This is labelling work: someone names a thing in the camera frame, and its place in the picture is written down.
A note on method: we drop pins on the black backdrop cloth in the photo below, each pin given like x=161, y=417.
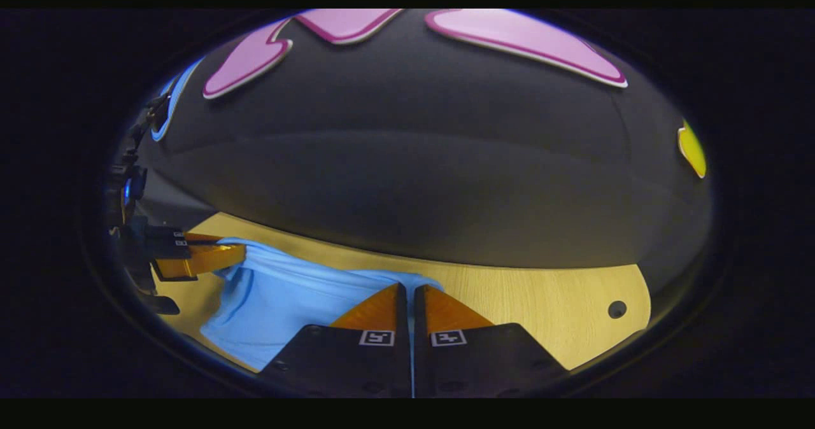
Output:
x=414, y=161

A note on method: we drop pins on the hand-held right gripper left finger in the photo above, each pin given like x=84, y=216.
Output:
x=401, y=317

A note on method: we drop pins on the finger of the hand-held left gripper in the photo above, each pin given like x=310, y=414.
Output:
x=204, y=260
x=200, y=239

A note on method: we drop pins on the light blue T-shirt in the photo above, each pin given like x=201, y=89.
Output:
x=286, y=302

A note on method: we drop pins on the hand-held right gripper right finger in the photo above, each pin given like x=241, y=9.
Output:
x=419, y=317

